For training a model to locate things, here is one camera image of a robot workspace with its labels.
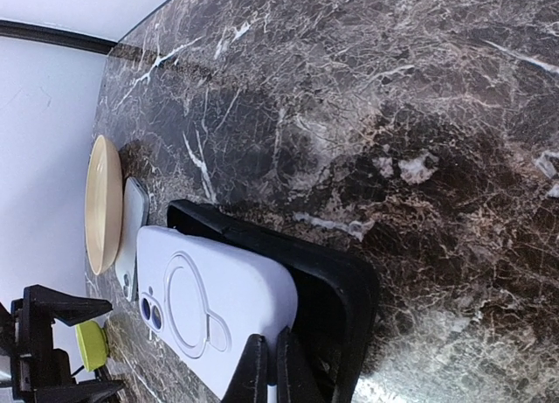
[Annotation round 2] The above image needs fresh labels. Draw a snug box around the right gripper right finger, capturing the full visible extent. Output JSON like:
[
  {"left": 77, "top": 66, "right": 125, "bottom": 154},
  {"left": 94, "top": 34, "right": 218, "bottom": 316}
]
[{"left": 276, "top": 327, "right": 324, "bottom": 403}]

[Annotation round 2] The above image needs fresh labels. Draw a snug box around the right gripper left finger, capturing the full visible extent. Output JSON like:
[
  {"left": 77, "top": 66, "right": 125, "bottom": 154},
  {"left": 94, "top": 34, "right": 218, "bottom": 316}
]
[{"left": 221, "top": 334, "right": 267, "bottom": 403}]

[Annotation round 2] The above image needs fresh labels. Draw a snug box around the lavender phone case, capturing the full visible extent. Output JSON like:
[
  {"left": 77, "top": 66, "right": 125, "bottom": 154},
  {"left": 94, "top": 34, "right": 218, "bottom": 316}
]
[{"left": 136, "top": 226, "right": 298, "bottom": 399}]

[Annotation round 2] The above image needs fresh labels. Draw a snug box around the silver white phone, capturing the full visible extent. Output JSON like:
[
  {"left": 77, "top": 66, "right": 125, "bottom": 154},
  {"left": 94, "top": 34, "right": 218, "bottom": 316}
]
[{"left": 114, "top": 177, "right": 149, "bottom": 302}]

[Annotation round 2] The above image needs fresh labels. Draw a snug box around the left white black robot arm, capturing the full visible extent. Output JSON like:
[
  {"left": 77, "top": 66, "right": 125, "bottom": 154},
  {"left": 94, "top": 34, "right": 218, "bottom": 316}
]
[{"left": 1, "top": 284, "right": 125, "bottom": 402}]

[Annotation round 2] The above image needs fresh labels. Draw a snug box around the lime green bowl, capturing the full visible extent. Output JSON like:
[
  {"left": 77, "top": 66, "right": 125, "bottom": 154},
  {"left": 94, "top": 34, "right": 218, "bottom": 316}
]
[{"left": 76, "top": 320, "right": 109, "bottom": 372}]

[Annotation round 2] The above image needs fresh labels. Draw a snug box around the tan wooden round plate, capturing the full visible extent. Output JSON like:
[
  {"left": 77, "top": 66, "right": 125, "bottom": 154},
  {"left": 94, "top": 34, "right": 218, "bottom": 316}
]
[{"left": 85, "top": 135, "right": 123, "bottom": 275}]

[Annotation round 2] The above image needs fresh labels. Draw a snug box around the left black corner post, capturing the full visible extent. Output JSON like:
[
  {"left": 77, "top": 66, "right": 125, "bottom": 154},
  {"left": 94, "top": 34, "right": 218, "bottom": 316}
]
[{"left": 0, "top": 20, "right": 117, "bottom": 55}]

